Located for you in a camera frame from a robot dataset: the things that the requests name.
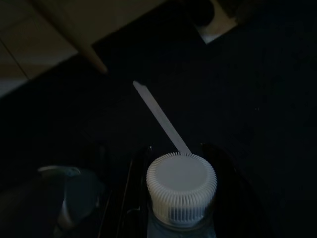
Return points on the white-capped clear water bottle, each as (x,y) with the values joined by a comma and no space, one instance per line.
(180,178)

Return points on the dark blue carpet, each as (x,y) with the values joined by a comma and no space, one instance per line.
(223,111)

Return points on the black slipper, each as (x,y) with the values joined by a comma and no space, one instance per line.
(204,12)

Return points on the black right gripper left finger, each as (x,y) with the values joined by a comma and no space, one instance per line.
(133,188)

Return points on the short white tape strip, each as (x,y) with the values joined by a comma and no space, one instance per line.
(161,119)

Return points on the light wooden table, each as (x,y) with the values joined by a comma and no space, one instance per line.
(74,32)

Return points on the white fridge base board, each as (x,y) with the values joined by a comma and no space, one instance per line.
(223,27)

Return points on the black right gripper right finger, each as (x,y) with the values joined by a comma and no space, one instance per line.
(235,198)

